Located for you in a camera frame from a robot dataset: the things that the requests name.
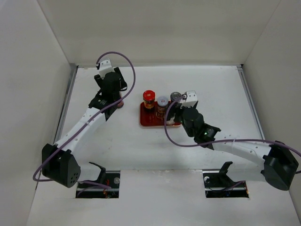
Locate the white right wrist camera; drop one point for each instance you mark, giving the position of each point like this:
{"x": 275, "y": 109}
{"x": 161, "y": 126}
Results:
{"x": 189, "y": 99}

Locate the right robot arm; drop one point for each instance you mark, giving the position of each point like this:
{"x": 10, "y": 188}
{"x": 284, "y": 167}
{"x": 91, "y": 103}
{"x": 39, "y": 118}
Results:
{"x": 275, "y": 160}

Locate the red-lid chili sauce jar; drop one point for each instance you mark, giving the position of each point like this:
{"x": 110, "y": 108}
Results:
{"x": 149, "y": 100}

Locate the black-cap white powder jar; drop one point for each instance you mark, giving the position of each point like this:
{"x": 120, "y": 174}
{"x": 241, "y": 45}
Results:
{"x": 170, "y": 120}

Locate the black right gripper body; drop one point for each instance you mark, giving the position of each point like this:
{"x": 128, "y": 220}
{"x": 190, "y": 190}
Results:
{"x": 179, "y": 117}

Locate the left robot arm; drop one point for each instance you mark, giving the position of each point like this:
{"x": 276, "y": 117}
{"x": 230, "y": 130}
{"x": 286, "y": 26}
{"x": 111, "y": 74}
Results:
{"x": 61, "y": 161}

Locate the small white-lid spice jar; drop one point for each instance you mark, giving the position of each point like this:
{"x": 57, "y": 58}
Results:
{"x": 162, "y": 105}

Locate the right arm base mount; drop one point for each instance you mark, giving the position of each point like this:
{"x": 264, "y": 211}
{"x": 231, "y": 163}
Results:
{"x": 218, "y": 185}

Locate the red gold-rimmed tray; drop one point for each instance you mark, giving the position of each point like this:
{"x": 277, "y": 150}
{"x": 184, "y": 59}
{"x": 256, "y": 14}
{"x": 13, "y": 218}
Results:
{"x": 152, "y": 115}

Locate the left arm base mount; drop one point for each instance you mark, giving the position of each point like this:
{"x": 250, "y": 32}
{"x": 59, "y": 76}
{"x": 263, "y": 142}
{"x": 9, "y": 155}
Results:
{"x": 106, "y": 186}

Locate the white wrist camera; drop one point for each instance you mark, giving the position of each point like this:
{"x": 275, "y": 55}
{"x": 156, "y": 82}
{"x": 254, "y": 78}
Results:
{"x": 105, "y": 67}
{"x": 189, "y": 99}

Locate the clear-top salt grinder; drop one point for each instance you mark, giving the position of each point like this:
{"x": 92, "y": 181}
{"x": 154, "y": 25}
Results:
{"x": 174, "y": 96}

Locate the tall dark sauce bottle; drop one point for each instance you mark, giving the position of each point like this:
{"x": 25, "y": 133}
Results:
{"x": 121, "y": 103}

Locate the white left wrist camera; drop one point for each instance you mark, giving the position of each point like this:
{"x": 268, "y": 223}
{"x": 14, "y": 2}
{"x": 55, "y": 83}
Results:
{"x": 105, "y": 67}

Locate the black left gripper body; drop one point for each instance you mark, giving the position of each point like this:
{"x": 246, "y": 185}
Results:
{"x": 122, "y": 86}

